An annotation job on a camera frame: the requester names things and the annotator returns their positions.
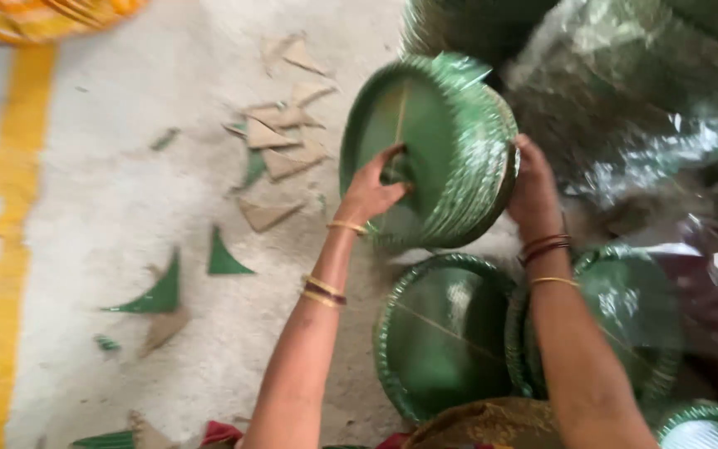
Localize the bare green plate stack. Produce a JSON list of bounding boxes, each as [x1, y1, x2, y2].
[[373, 252, 520, 426]]

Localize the person's right hand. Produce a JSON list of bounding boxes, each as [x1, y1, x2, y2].
[[507, 133, 567, 243]]

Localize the plastic-wrapped green plate stack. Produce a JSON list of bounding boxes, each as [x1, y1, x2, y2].
[[504, 242, 685, 409]]

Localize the maroon bangles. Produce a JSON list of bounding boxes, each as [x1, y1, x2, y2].
[[519, 233, 572, 268]]

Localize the flat green paper scrap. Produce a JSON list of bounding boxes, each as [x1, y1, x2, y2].
[[71, 429, 136, 449]]

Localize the person's left hand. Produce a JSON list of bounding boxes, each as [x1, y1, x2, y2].
[[334, 143, 413, 229]]

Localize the large clear plastic plate bag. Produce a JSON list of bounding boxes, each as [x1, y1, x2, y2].
[[501, 0, 718, 210]]

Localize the person's brown gold garment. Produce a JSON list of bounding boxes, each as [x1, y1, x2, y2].
[[401, 397, 564, 449]]

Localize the thin gold wrist bangle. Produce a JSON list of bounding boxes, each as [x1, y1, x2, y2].
[[327, 219, 370, 237]]

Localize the red cloth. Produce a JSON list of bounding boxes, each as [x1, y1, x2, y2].
[[199, 420, 245, 449]]

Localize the green triangular paper scrap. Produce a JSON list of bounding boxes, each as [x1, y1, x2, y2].
[[207, 224, 256, 277]]

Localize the stack of green plates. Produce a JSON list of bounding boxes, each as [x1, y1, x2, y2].
[[338, 52, 521, 250]]

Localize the dark green plate stack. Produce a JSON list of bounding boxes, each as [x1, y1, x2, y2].
[[400, 0, 562, 66]]

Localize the large curved green paper scrap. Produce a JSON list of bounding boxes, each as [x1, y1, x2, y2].
[[100, 246, 183, 315]]

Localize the green plate stack white inside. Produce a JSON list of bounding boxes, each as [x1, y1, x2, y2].
[[657, 399, 718, 449]]

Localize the gold and maroon bangle set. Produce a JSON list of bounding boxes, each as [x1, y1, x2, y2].
[[300, 274, 349, 310]]

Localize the brown cardboard scrap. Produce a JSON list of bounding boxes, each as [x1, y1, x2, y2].
[[127, 410, 176, 449], [138, 306, 192, 359]]

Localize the yellow orange cloth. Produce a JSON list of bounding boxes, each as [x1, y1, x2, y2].
[[0, 0, 152, 46]]

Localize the heap of brown cardboard scraps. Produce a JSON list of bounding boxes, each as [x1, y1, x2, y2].
[[222, 32, 339, 234]]

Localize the maroon plastic-covered bundle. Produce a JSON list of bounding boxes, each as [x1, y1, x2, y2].
[[639, 215, 718, 363]]

